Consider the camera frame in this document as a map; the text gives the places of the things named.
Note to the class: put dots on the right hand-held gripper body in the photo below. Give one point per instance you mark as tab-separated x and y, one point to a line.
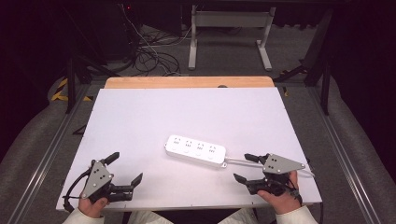
278	166

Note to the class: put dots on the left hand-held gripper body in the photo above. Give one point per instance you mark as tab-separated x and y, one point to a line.
98	179

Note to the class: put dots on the white power strip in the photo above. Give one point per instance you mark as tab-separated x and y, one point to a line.
196	151

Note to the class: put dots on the person's left hand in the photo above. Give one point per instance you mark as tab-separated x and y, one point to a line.
91	207

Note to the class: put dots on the person's right hand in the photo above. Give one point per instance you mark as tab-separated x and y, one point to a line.
281	200

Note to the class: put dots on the person's right leg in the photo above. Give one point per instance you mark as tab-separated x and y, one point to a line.
239	217

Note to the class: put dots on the person's leg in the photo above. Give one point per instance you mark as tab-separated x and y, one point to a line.
149	218
239	217

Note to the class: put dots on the person's left leg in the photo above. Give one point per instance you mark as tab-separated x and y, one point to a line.
149	218

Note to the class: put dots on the white board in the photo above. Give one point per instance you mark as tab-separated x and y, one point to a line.
186	112

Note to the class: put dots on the yellow black floor tape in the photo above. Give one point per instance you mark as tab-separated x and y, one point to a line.
59	97

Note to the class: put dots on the black metal stand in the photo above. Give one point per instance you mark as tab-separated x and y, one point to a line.
71	87
325	87

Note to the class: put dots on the dark cabinet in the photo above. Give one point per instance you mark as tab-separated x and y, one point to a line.
115	34

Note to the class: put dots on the aluminium rail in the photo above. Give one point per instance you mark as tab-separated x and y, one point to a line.
345	161
46	161

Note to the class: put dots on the white metal desk frame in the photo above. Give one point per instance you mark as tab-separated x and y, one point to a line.
230	20

